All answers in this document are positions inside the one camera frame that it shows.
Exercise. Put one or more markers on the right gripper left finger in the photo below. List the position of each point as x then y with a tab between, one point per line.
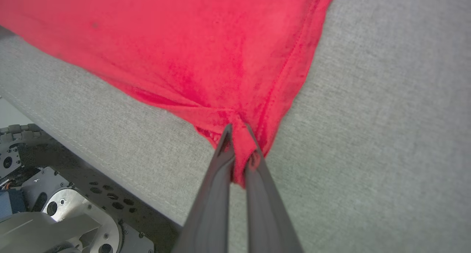
211	208

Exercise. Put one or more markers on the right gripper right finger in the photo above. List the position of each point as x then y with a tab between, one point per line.
266	216

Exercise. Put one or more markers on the red and white garment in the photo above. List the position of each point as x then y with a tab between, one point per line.
184	43

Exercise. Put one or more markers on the grey fabric sofa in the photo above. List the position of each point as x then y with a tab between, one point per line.
368	135

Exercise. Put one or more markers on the grey metal robot wheeled base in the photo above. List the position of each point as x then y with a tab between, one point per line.
73	208

